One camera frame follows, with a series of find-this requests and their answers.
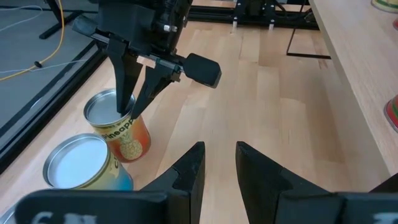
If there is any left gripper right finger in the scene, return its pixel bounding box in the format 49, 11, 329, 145
235, 141, 398, 224

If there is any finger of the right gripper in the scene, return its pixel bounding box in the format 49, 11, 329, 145
130, 58, 181, 121
106, 39, 144, 116

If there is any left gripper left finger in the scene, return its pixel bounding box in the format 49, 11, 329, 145
14, 141, 206, 224

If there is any pineapple label red can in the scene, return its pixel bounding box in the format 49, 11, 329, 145
83, 88, 152, 164

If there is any cherry label blue can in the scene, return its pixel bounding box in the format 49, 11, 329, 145
42, 133, 135, 192

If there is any tomato label can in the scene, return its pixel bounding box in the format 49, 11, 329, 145
382, 93, 398, 134

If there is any black desk leg frame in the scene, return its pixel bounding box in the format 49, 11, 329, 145
38, 0, 85, 40

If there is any long yellow cable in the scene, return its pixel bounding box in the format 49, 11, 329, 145
0, 0, 65, 83

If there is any black table frame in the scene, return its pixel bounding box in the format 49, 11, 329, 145
0, 0, 320, 175

